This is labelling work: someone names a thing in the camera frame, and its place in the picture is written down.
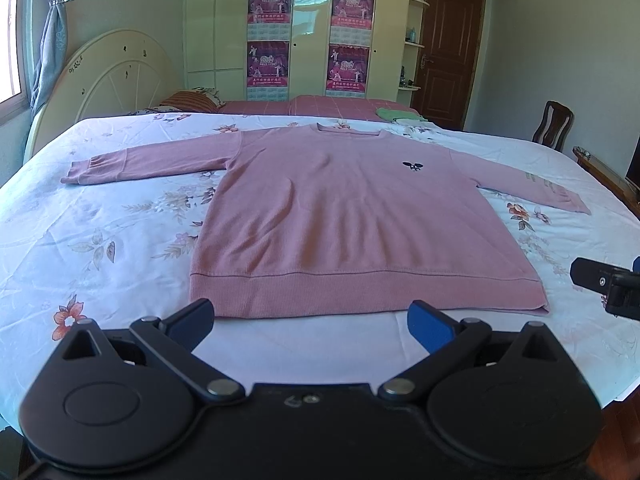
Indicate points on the wooden side table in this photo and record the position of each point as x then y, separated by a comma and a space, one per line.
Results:
623, 190

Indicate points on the pink checked bed cover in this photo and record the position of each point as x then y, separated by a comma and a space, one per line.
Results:
311, 106

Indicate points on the cream glossy wardrobe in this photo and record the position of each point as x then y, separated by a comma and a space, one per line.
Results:
215, 47

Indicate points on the white floral bed sheet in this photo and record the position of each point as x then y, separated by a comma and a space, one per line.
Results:
116, 253

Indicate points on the folded green cloth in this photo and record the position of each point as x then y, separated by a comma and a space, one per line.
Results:
393, 115

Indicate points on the brown wooden door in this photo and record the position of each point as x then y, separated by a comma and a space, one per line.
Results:
450, 39

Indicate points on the pink knit sweater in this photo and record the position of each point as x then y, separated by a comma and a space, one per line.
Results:
313, 220

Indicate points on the blue curtain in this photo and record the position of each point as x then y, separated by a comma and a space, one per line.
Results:
44, 38

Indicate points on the cream arched headboard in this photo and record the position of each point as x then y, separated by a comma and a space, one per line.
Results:
114, 74

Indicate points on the purple poster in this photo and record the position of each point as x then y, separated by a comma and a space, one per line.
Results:
269, 20
347, 71
351, 22
267, 71

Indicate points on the orange striped pillow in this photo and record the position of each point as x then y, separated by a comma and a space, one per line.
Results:
191, 101

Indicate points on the upper left purple poster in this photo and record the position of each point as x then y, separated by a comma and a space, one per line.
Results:
269, 20

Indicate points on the lower right purple poster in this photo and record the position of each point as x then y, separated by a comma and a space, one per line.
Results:
347, 71

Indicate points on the dark wooden chair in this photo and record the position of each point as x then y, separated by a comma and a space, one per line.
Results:
556, 122

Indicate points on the floral pillow behind orange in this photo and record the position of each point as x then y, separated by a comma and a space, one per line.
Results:
211, 94

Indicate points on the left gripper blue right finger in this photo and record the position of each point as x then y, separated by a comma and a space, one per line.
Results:
451, 345

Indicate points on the lower left purple poster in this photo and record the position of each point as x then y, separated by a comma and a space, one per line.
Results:
267, 71

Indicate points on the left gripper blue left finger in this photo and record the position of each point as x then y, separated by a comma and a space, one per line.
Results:
169, 344

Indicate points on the upper right purple poster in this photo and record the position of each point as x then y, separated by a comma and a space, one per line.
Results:
351, 22

